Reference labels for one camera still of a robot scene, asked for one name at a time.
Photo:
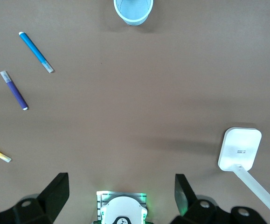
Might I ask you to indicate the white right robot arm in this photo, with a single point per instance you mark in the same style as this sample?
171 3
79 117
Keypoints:
123 207

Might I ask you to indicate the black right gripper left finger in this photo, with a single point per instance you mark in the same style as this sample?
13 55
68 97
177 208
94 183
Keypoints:
53 196

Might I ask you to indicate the white desk lamp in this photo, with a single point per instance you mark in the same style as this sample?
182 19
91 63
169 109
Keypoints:
239 149

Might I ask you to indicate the blue marker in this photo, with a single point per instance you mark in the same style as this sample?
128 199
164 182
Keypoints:
34 51

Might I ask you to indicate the light blue plastic cup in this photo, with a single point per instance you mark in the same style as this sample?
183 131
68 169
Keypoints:
133 11

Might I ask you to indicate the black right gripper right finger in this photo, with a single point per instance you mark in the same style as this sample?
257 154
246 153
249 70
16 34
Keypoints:
188 205

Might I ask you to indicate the purple marker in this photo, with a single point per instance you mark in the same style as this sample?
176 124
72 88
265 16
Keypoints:
14 92

